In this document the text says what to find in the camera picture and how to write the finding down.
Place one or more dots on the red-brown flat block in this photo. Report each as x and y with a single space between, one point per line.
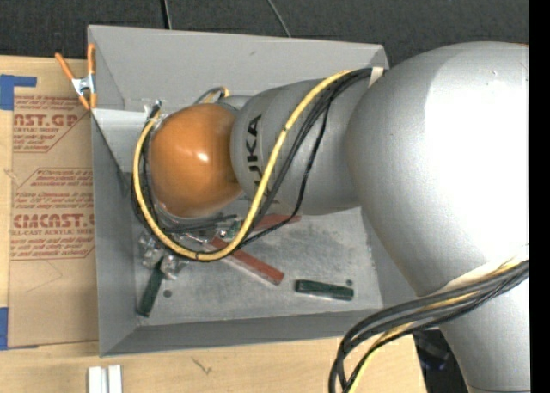
280 220
258 265

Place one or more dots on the grey metal bin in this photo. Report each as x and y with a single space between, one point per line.
266 296

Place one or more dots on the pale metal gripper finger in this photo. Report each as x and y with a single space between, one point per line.
172 267
149 250

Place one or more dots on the brown cardboard board red print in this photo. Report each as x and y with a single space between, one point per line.
47 288

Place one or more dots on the dark green flat block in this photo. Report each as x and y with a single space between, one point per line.
325 290
149 293

